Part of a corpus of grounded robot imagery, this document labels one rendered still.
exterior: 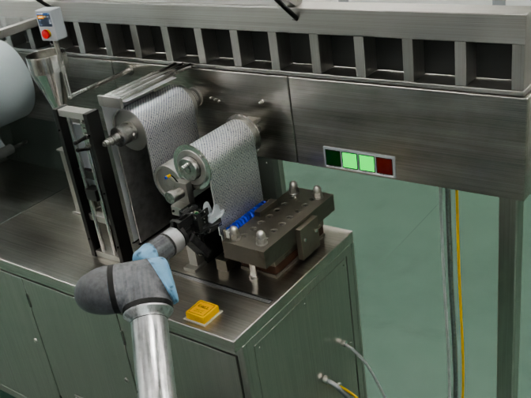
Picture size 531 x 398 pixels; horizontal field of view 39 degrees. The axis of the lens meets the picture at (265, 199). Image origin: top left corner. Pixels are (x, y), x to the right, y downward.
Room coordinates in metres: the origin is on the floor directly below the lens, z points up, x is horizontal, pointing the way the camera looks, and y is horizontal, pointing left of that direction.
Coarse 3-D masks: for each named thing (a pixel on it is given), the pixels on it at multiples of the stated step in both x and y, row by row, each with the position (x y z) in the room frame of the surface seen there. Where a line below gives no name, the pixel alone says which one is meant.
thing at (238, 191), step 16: (256, 160) 2.21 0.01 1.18; (224, 176) 2.09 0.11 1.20; (240, 176) 2.15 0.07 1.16; (256, 176) 2.21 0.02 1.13; (224, 192) 2.08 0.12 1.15; (240, 192) 2.14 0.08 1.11; (256, 192) 2.20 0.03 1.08; (224, 208) 2.07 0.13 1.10; (240, 208) 2.13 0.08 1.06; (224, 224) 2.06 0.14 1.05
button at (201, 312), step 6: (192, 306) 1.81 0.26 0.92; (198, 306) 1.81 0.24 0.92; (204, 306) 1.80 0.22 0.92; (210, 306) 1.80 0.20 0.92; (216, 306) 1.80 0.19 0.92; (186, 312) 1.79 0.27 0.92; (192, 312) 1.78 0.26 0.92; (198, 312) 1.78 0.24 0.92; (204, 312) 1.77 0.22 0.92; (210, 312) 1.77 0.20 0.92; (216, 312) 1.79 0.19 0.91; (192, 318) 1.78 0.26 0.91; (198, 318) 1.76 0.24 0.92; (204, 318) 1.75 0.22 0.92; (210, 318) 1.77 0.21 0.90; (204, 324) 1.75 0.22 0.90
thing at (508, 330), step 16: (512, 208) 1.94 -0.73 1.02; (512, 224) 1.94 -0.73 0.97; (512, 240) 1.94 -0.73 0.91; (512, 256) 1.94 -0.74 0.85; (512, 272) 1.94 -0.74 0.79; (512, 288) 1.94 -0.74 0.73; (512, 304) 1.93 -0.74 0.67; (512, 320) 1.93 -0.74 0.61; (512, 336) 1.93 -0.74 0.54; (512, 352) 1.93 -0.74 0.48; (512, 368) 1.93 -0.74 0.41; (512, 384) 1.93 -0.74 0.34
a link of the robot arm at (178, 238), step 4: (168, 228) 1.90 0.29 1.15; (172, 228) 1.89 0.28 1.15; (176, 228) 1.90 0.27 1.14; (164, 232) 1.87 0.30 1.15; (168, 232) 1.87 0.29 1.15; (172, 232) 1.87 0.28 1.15; (176, 232) 1.87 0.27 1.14; (180, 232) 1.88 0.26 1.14; (172, 236) 1.86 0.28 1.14; (176, 236) 1.86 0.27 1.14; (180, 236) 1.87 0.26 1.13; (176, 240) 1.85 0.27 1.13; (180, 240) 1.86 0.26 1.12; (184, 240) 1.87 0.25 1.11; (176, 244) 1.85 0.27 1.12; (180, 244) 1.86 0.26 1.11; (184, 244) 1.87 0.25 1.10; (176, 248) 1.90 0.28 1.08; (180, 248) 1.86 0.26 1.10; (176, 252) 1.85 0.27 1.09
